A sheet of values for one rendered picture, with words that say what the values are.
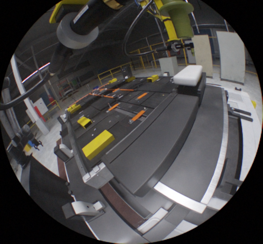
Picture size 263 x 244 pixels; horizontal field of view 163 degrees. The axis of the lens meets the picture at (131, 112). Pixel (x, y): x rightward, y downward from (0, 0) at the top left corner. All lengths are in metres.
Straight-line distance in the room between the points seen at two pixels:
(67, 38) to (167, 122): 0.33
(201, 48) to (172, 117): 4.41
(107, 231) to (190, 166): 0.43
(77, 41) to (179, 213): 0.55
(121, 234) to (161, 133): 0.44
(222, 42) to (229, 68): 1.06
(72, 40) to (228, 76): 4.74
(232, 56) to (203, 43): 1.37
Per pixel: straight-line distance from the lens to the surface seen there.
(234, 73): 4.76
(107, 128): 0.55
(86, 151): 0.45
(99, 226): 0.52
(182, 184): 0.32
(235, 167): 0.69
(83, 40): 0.19
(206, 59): 4.64
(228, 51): 4.62
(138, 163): 0.23
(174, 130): 0.28
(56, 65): 0.33
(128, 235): 0.47
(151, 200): 0.54
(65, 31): 0.19
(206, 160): 0.37
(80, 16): 0.17
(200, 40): 4.65
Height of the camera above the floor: 1.30
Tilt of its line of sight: 31 degrees down
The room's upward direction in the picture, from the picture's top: 20 degrees counter-clockwise
